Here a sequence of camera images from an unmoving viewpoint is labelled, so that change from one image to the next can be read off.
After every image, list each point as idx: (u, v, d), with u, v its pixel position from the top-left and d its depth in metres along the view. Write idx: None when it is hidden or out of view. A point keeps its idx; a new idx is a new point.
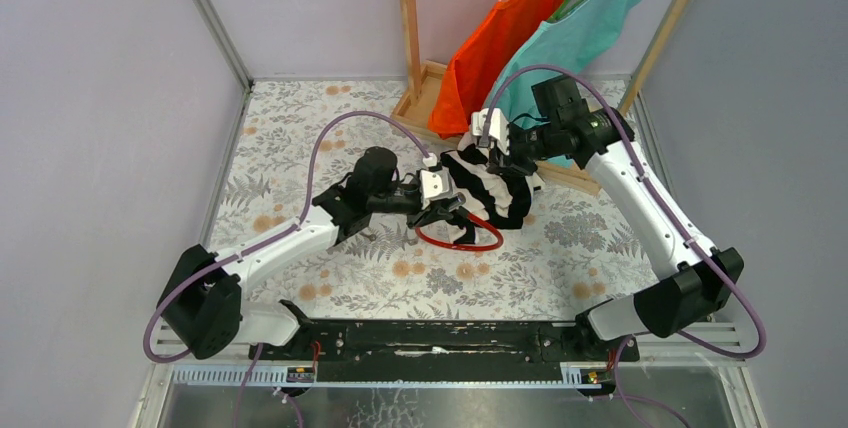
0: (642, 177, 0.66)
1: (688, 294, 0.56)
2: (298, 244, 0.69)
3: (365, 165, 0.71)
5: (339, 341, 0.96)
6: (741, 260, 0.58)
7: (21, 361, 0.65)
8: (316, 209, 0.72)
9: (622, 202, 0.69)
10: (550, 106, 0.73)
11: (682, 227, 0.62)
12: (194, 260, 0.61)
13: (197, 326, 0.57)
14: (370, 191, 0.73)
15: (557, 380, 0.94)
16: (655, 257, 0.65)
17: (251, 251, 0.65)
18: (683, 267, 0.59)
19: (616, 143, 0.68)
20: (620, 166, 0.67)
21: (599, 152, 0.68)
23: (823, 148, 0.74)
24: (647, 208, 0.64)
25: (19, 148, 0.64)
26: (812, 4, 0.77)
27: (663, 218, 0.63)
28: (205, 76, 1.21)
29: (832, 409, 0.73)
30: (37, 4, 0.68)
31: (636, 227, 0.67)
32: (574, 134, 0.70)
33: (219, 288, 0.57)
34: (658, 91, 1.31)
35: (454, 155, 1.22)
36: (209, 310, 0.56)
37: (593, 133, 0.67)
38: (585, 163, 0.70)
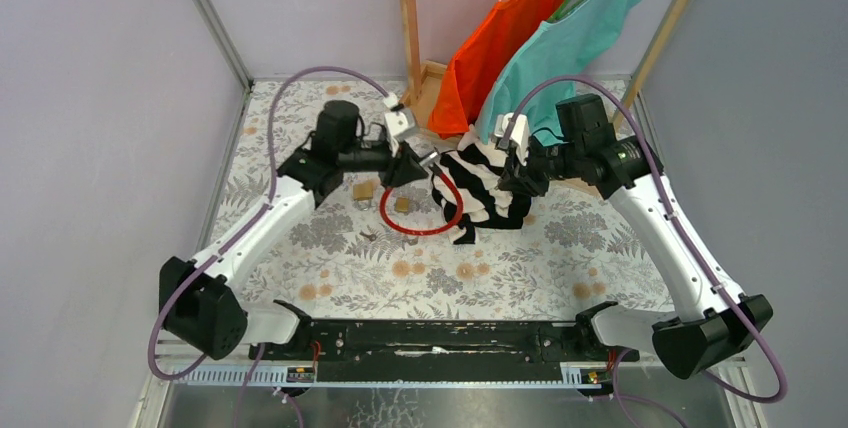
0: (671, 215, 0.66)
1: (712, 341, 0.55)
2: (277, 220, 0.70)
3: (328, 115, 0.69)
5: (339, 341, 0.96)
6: (771, 309, 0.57)
7: (21, 361, 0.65)
8: (286, 181, 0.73)
9: (646, 237, 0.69)
10: (575, 130, 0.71)
11: (710, 272, 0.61)
12: (176, 271, 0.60)
13: (202, 330, 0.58)
14: (334, 143, 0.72)
15: (557, 379, 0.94)
16: (678, 299, 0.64)
17: (229, 247, 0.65)
18: (710, 314, 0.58)
19: (644, 176, 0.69)
20: (648, 202, 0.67)
21: (626, 186, 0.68)
23: (824, 148, 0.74)
24: (674, 248, 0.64)
25: (20, 147, 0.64)
26: (812, 3, 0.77)
27: (690, 260, 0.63)
28: (205, 76, 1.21)
29: (833, 409, 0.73)
30: (37, 4, 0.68)
31: (664, 269, 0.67)
32: (600, 163, 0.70)
33: (212, 290, 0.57)
34: (658, 91, 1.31)
35: (454, 155, 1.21)
36: (208, 312, 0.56)
37: (620, 164, 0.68)
38: (610, 193, 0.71)
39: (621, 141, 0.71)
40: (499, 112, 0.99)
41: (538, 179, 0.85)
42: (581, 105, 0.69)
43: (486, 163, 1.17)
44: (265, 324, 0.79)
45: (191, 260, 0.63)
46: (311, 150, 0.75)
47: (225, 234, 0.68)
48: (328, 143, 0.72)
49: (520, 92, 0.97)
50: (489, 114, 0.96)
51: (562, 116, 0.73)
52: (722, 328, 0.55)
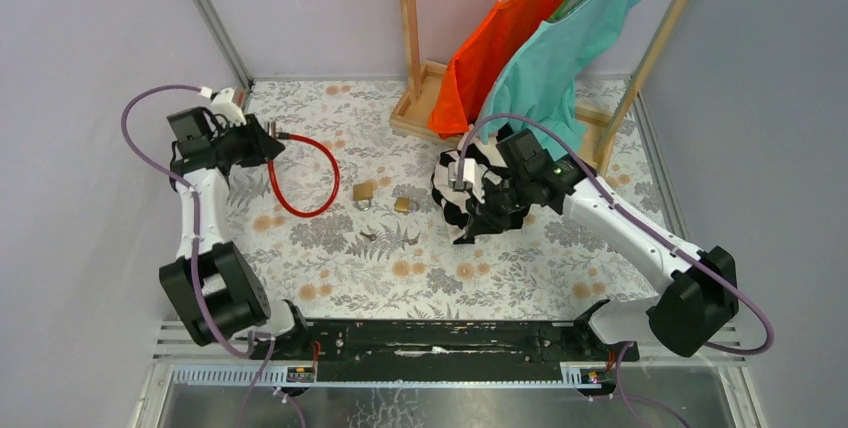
0: (614, 205, 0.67)
1: (692, 303, 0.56)
2: (212, 196, 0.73)
3: (179, 117, 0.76)
5: (339, 341, 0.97)
6: (730, 256, 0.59)
7: (21, 362, 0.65)
8: (191, 174, 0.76)
9: (604, 233, 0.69)
10: (516, 161, 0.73)
11: (664, 239, 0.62)
12: (175, 273, 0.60)
13: (239, 292, 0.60)
14: (202, 134, 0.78)
15: (557, 380, 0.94)
16: (650, 275, 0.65)
17: (201, 226, 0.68)
18: (677, 275, 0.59)
19: (583, 181, 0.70)
20: (591, 199, 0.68)
21: (569, 193, 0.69)
23: (823, 148, 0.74)
24: (622, 227, 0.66)
25: (19, 146, 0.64)
26: (811, 4, 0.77)
27: (644, 235, 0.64)
28: (204, 76, 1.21)
29: (833, 409, 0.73)
30: (37, 4, 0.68)
31: (627, 254, 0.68)
32: (544, 185, 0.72)
33: (216, 256, 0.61)
34: (658, 91, 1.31)
35: (453, 153, 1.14)
36: (231, 267, 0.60)
37: (559, 178, 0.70)
38: (561, 208, 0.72)
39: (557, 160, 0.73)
40: (499, 112, 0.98)
41: (500, 213, 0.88)
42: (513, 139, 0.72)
43: (486, 163, 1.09)
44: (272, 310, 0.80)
45: (180, 257, 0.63)
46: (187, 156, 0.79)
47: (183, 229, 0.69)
48: (195, 138, 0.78)
49: (519, 91, 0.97)
50: (490, 114, 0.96)
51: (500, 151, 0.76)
52: (698, 288, 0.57)
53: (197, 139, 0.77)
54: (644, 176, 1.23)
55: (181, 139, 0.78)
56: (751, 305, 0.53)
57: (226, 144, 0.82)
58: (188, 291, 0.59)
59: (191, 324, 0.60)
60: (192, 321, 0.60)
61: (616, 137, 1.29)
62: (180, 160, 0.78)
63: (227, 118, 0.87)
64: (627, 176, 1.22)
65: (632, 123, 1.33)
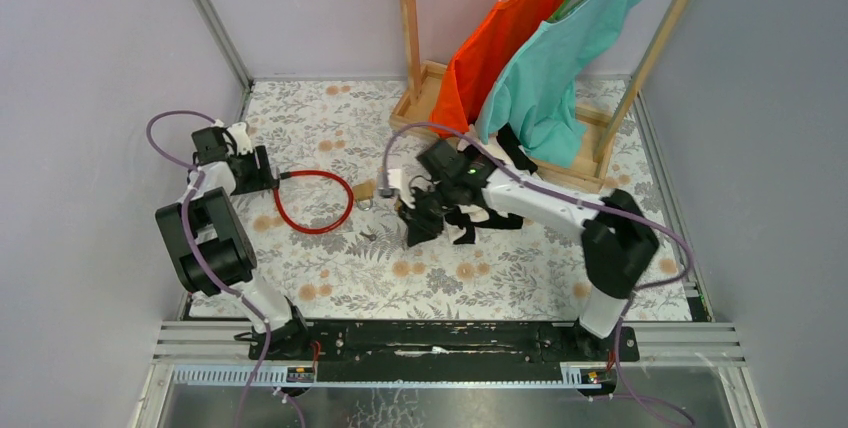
0: (522, 182, 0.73)
1: (607, 244, 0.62)
2: (217, 177, 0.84)
3: (199, 131, 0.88)
5: (339, 341, 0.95)
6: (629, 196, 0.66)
7: (22, 362, 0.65)
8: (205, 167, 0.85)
9: (527, 211, 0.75)
10: (436, 170, 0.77)
11: (568, 197, 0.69)
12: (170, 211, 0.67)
13: (226, 233, 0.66)
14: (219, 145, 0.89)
15: (557, 379, 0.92)
16: (571, 234, 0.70)
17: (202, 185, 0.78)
18: (587, 223, 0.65)
19: (495, 172, 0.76)
20: (502, 184, 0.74)
21: (485, 186, 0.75)
23: (824, 149, 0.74)
24: (533, 199, 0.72)
25: (17, 146, 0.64)
26: (812, 4, 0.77)
27: (553, 199, 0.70)
28: (204, 75, 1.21)
29: (833, 410, 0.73)
30: (36, 3, 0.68)
31: (548, 222, 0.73)
32: (466, 187, 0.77)
33: (208, 200, 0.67)
34: (658, 91, 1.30)
35: None
36: (219, 213, 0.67)
37: (475, 176, 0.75)
38: (486, 202, 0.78)
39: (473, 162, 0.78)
40: (499, 112, 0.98)
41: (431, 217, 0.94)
42: (430, 151, 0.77)
43: None
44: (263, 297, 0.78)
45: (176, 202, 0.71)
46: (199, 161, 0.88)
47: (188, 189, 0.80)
48: (214, 149, 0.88)
49: (519, 91, 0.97)
50: (490, 114, 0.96)
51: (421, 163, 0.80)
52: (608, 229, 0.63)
53: (214, 149, 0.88)
54: (644, 176, 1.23)
55: (199, 151, 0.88)
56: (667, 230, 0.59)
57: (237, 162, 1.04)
58: (178, 226, 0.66)
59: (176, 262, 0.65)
60: (179, 256, 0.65)
61: (617, 137, 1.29)
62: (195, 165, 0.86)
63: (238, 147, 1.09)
64: (628, 176, 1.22)
65: (631, 123, 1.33)
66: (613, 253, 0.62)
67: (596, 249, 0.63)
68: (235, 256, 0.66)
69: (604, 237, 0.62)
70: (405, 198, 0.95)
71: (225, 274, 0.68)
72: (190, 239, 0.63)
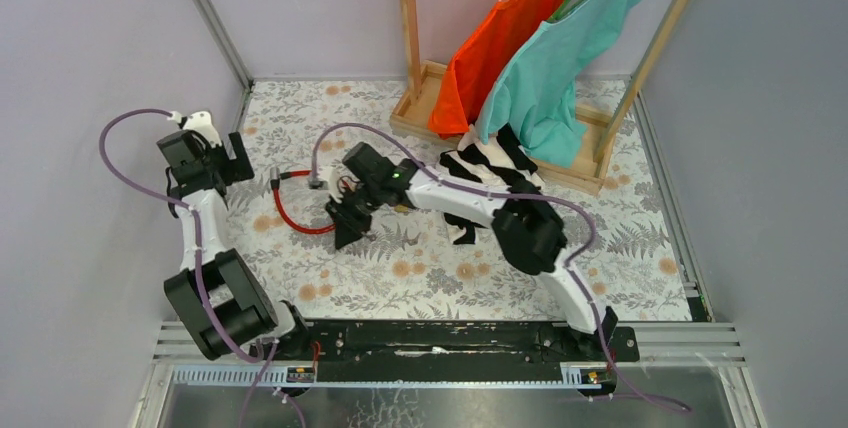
0: (441, 181, 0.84)
1: (514, 229, 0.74)
2: (212, 212, 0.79)
3: (170, 143, 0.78)
5: (339, 341, 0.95)
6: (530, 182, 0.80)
7: (21, 362, 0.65)
8: (189, 197, 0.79)
9: (446, 205, 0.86)
10: (362, 173, 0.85)
11: (478, 191, 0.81)
12: (181, 284, 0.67)
13: (245, 298, 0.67)
14: (195, 158, 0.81)
15: (557, 379, 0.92)
16: (482, 222, 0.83)
17: (202, 238, 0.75)
18: (496, 212, 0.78)
19: (417, 174, 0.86)
20: (423, 185, 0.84)
21: (410, 188, 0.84)
23: (824, 149, 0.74)
24: (451, 195, 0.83)
25: (16, 146, 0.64)
26: (812, 4, 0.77)
27: (467, 194, 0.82)
28: (204, 75, 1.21)
29: (832, 410, 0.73)
30: (36, 3, 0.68)
31: (463, 213, 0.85)
32: (391, 190, 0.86)
33: (221, 264, 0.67)
34: (658, 91, 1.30)
35: (453, 154, 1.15)
36: (236, 278, 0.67)
37: (400, 181, 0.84)
38: (413, 202, 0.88)
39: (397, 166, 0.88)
40: (499, 112, 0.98)
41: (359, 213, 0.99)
42: (354, 156, 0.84)
43: (486, 163, 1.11)
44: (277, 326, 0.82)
45: (184, 269, 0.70)
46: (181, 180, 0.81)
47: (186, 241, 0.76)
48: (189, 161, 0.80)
49: (518, 92, 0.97)
50: (490, 114, 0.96)
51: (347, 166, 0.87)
52: (513, 216, 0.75)
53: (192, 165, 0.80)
54: (644, 176, 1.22)
55: (175, 166, 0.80)
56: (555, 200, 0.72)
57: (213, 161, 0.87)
58: (192, 301, 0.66)
59: (197, 337, 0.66)
60: (200, 332, 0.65)
61: (617, 137, 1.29)
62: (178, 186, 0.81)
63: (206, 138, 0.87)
64: (627, 176, 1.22)
65: (631, 123, 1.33)
66: (522, 235, 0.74)
67: (507, 236, 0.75)
68: (255, 317, 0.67)
69: (511, 224, 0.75)
70: (335, 195, 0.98)
71: (247, 336, 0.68)
72: (209, 309, 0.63)
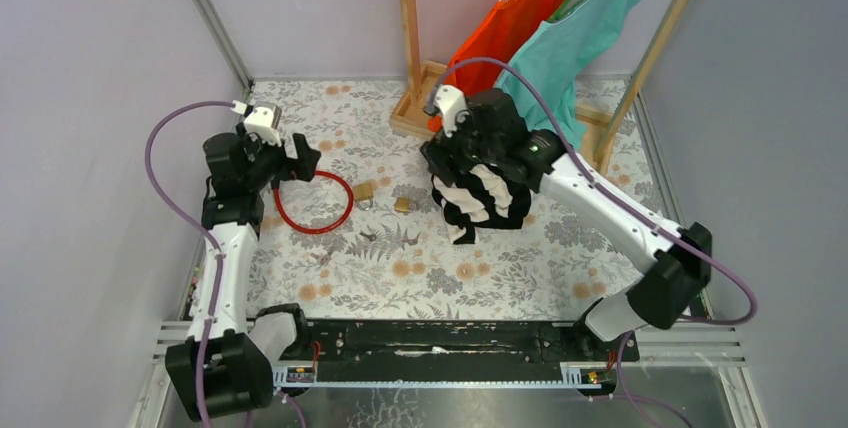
0: (594, 184, 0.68)
1: (676, 279, 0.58)
2: (237, 258, 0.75)
3: (216, 157, 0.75)
5: (339, 341, 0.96)
6: (710, 233, 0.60)
7: (23, 362, 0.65)
8: (220, 228, 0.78)
9: (585, 211, 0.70)
10: (491, 129, 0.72)
11: (646, 218, 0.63)
12: (182, 354, 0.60)
13: (242, 385, 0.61)
14: (238, 175, 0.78)
15: (557, 379, 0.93)
16: (630, 253, 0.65)
17: (216, 305, 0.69)
18: (659, 254, 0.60)
19: (560, 159, 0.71)
20: (569, 179, 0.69)
21: (546, 172, 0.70)
23: (824, 149, 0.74)
24: (600, 204, 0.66)
25: (18, 145, 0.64)
26: (811, 5, 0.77)
27: (625, 214, 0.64)
28: (205, 75, 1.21)
29: (833, 410, 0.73)
30: (37, 2, 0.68)
31: (606, 230, 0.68)
32: (520, 163, 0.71)
33: (226, 346, 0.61)
34: (658, 91, 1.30)
35: None
36: (236, 368, 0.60)
37: (535, 157, 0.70)
38: (539, 186, 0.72)
39: (533, 137, 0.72)
40: None
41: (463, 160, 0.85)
42: (493, 107, 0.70)
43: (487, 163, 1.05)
44: (273, 350, 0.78)
45: (190, 338, 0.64)
46: (219, 196, 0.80)
47: (201, 301, 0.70)
48: (231, 179, 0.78)
49: (518, 92, 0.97)
50: None
51: (477, 114, 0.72)
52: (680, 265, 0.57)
53: (234, 182, 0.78)
54: (644, 176, 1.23)
55: (214, 177, 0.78)
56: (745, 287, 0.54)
57: (261, 173, 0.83)
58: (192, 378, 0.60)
59: (189, 407, 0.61)
60: (191, 404, 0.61)
61: (617, 137, 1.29)
62: (213, 203, 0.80)
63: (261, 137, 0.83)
64: (627, 176, 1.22)
65: (631, 123, 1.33)
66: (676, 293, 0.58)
67: (658, 290, 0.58)
68: (248, 395, 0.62)
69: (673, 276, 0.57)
70: (448, 128, 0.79)
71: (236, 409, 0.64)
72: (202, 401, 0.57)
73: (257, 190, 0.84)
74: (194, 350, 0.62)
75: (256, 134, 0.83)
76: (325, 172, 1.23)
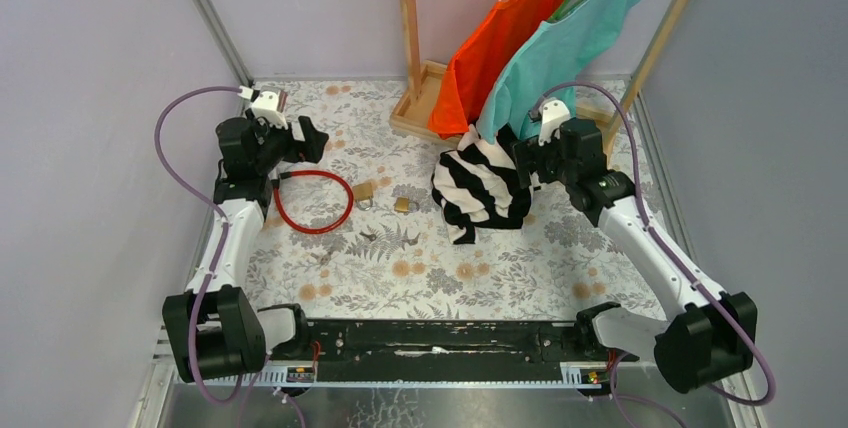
0: (648, 227, 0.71)
1: (701, 336, 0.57)
2: (242, 229, 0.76)
3: (228, 142, 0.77)
5: (339, 341, 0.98)
6: (754, 308, 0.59)
7: (22, 363, 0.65)
8: (229, 202, 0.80)
9: (631, 252, 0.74)
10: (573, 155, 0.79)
11: (688, 272, 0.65)
12: (180, 305, 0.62)
13: (234, 341, 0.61)
14: (248, 158, 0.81)
15: (557, 379, 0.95)
16: (665, 303, 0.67)
17: (217, 262, 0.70)
18: (691, 307, 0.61)
19: (625, 199, 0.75)
20: (626, 216, 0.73)
21: (606, 206, 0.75)
23: (824, 149, 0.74)
24: (649, 248, 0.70)
25: (18, 148, 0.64)
26: (811, 5, 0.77)
27: (670, 264, 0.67)
28: (205, 75, 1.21)
29: (833, 410, 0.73)
30: (37, 6, 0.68)
31: (648, 276, 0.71)
32: (586, 194, 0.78)
33: (221, 300, 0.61)
34: (658, 91, 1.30)
35: (454, 155, 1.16)
36: (229, 324, 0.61)
37: (601, 190, 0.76)
38: (597, 220, 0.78)
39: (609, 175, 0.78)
40: (500, 112, 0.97)
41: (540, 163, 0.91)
42: (579, 138, 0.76)
43: (486, 163, 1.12)
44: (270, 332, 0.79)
45: (188, 290, 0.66)
46: (231, 175, 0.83)
47: (203, 259, 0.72)
48: (242, 161, 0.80)
49: (518, 92, 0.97)
50: (490, 115, 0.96)
51: (565, 138, 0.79)
52: (710, 325, 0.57)
53: (245, 163, 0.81)
54: (644, 176, 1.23)
55: (226, 158, 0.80)
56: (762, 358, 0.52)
57: (269, 154, 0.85)
58: (184, 329, 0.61)
59: (180, 361, 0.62)
60: (182, 359, 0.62)
61: (617, 137, 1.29)
62: (225, 183, 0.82)
63: (267, 120, 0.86)
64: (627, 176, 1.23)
65: (632, 123, 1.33)
66: (700, 351, 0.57)
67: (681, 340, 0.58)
68: (239, 357, 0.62)
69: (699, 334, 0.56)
70: (544, 137, 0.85)
71: (228, 371, 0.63)
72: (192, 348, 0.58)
73: (266, 172, 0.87)
74: (191, 302, 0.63)
75: (262, 118, 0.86)
76: (326, 173, 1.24)
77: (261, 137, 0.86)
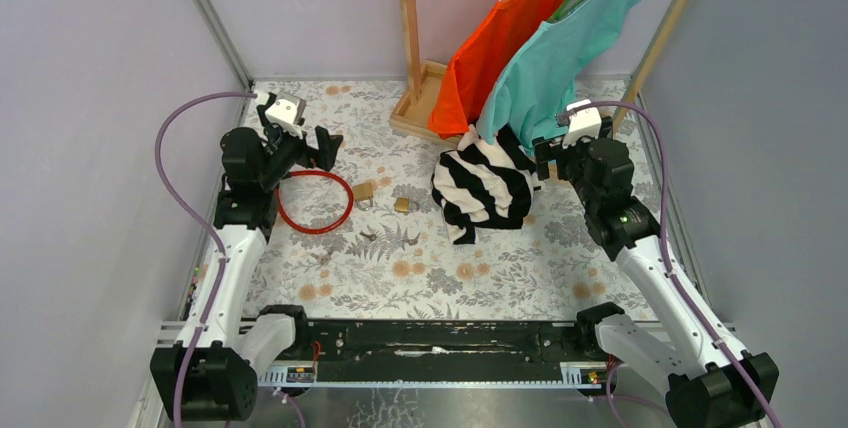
0: (671, 274, 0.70)
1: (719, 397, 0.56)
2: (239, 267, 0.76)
3: (231, 160, 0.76)
5: (339, 341, 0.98)
6: (775, 368, 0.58)
7: (22, 361, 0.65)
8: (224, 233, 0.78)
9: (650, 294, 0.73)
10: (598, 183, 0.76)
11: (711, 328, 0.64)
12: (167, 359, 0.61)
13: (219, 392, 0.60)
14: (254, 175, 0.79)
15: (557, 379, 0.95)
16: (683, 354, 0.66)
17: (209, 313, 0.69)
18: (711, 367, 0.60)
19: (646, 238, 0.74)
20: (648, 259, 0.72)
21: (627, 245, 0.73)
23: (823, 149, 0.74)
24: (669, 295, 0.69)
25: (19, 147, 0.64)
26: (810, 4, 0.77)
27: (692, 318, 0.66)
28: (204, 75, 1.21)
29: (832, 410, 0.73)
30: (37, 5, 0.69)
31: (666, 323, 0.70)
32: (605, 227, 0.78)
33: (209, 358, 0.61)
34: (658, 91, 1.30)
35: (454, 155, 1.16)
36: (216, 378, 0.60)
37: (621, 227, 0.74)
38: (616, 255, 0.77)
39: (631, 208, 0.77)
40: (499, 111, 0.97)
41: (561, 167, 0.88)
42: (611, 172, 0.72)
43: (486, 163, 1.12)
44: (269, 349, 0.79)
45: (178, 342, 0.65)
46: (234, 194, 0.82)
47: (197, 305, 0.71)
48: (247, 179, 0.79)
49: (518, 92, 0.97)
50: (490, 115, 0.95)
51: (594, 166, 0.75)
52: (727, 388, 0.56)
53: (250, 180, 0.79)
54: (644, 176, 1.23)
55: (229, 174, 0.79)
56: (773, 414, 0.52)
57: (278, 167, 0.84)
58: (172, 382, 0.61)
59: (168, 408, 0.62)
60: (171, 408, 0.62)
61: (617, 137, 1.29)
62: (227, 201, 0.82)
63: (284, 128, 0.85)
64: None
65: (631, 123, 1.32)
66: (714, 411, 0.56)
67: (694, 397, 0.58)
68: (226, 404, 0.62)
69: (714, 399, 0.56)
70: (568, 141, 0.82)
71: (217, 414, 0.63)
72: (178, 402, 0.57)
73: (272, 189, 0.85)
74: (181, 354, 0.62)
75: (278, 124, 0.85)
76: (324, 173, 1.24)
77: (272, 148, 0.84)
